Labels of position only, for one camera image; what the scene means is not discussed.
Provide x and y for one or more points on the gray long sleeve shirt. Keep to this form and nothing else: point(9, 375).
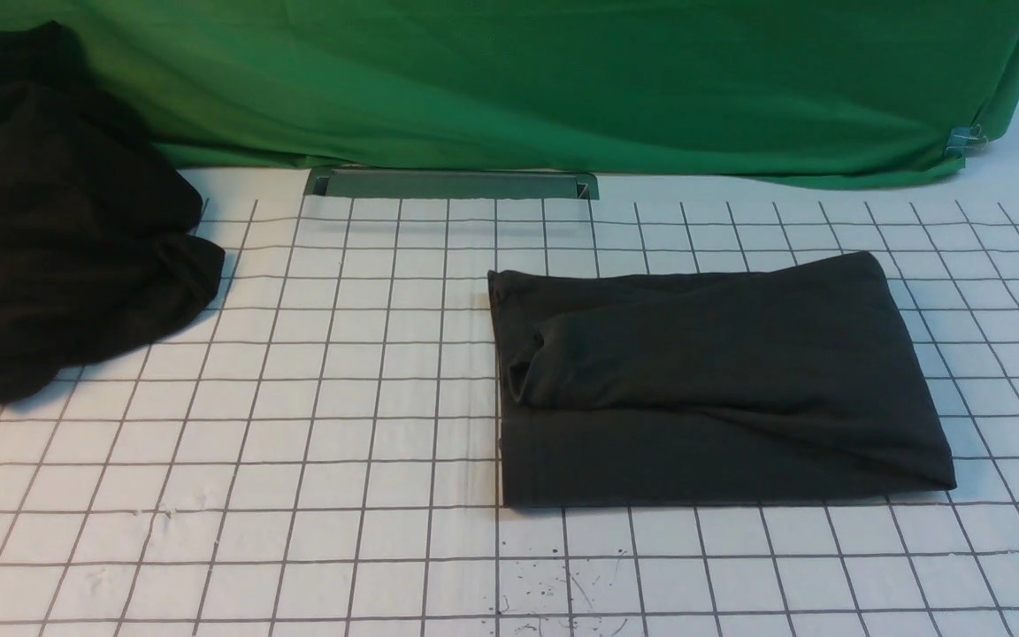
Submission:
point(799, 385)

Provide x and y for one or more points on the gray metal tray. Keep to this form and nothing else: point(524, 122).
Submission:
point(357, 182)

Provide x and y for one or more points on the white grid mat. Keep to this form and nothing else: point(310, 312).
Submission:
point(317, 455)

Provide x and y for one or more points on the green backdrop cloth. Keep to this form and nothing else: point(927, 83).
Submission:
point(838, 95)

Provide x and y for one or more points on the black crumpled garment pile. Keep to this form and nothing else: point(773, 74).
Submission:
point(98, 251)

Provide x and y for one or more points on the silver binder clip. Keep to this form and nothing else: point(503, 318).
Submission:
point(963, 140)

